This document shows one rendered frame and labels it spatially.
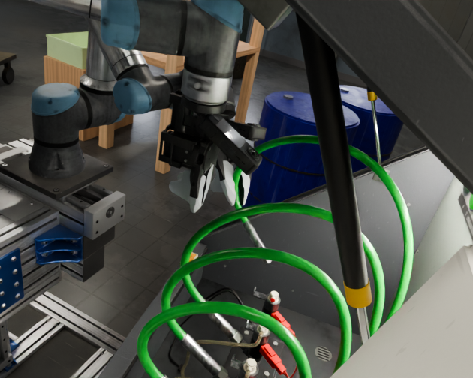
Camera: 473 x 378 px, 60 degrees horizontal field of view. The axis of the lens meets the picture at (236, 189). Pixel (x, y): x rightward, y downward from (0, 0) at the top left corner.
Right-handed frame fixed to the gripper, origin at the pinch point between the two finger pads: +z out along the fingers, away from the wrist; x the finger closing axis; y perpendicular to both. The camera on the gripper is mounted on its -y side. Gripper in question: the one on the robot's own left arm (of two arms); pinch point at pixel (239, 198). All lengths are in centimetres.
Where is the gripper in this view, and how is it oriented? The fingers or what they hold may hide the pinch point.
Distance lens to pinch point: 84.3
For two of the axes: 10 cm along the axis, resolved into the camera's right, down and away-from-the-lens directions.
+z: 1.5, 9.7, -1.9
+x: -7.3, -0.2, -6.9
